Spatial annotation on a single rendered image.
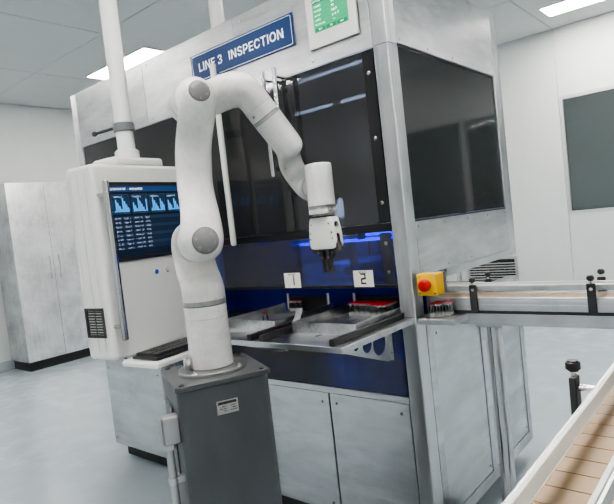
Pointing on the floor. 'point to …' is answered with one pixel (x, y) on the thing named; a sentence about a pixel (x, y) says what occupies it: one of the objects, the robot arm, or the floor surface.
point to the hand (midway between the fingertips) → (328, 265)
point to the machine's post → (405, 248)
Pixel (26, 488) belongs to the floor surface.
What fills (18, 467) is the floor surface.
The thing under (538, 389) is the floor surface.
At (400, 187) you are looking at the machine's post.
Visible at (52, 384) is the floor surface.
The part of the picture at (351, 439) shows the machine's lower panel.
